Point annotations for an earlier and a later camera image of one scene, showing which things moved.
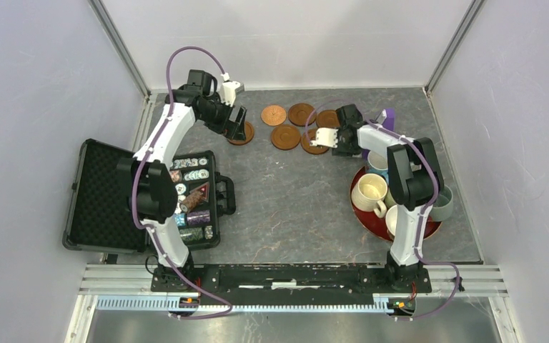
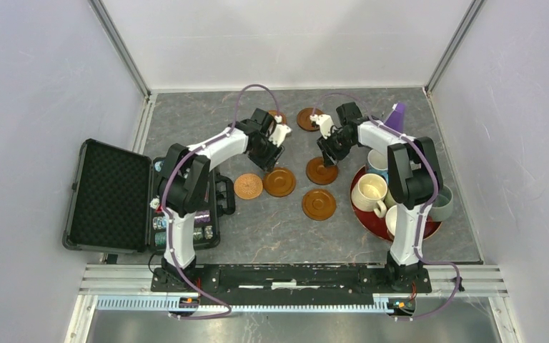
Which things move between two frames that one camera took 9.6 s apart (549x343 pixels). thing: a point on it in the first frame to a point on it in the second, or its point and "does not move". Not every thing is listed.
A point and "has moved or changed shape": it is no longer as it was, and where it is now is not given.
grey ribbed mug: (443, 205) does not move
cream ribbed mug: (369, 193) does not move
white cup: (391, 219) does not move
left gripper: (231, 130) to (268, 163)
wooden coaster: (273, 115) has moved or changed shape
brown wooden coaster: (285, 137) to (318, 174)
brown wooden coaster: (327, 118) has moved or changed shape
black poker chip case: (101, 215) does not move
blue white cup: (377, 164) does not move
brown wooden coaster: (315, 150) to (319, 204)
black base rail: (277, 284) does not move
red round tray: (376, 226) does not move
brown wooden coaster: (298, 114) has moved or changed shape
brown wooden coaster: (249, 133) has moved or changed shape
